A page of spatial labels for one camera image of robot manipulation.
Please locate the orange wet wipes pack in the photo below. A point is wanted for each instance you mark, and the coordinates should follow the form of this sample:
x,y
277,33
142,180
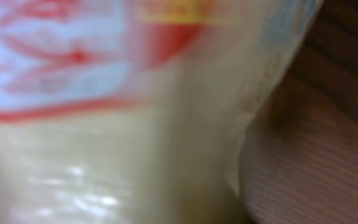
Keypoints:
x,y
132,111

